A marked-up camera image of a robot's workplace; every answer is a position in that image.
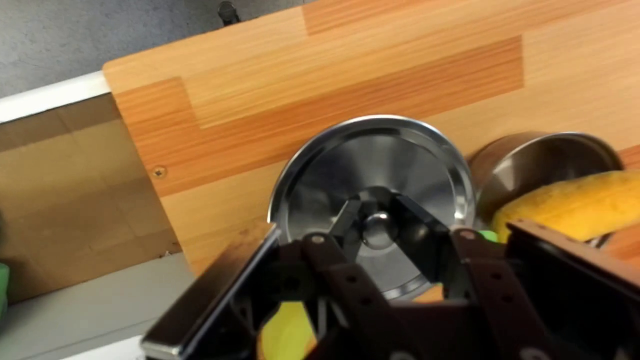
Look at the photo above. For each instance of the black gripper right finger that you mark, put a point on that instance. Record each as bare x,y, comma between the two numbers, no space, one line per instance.
480,286

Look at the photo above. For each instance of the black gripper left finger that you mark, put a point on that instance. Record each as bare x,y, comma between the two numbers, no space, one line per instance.
332,261

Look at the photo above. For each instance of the round steel pot lid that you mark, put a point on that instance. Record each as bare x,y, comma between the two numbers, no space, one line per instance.
401,153

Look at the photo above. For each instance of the small steel pot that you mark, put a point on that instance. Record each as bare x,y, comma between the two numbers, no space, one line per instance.
532,166

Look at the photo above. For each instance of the yellow toy banana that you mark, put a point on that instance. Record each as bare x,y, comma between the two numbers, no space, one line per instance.
580,202

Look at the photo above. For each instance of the brown cardboard panel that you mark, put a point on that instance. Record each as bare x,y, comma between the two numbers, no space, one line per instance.
73,201

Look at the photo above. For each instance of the white shelf board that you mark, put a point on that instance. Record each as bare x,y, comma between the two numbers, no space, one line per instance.
47,97

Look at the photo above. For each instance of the black table bracket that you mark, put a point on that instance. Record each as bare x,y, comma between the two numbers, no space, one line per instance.
228,12

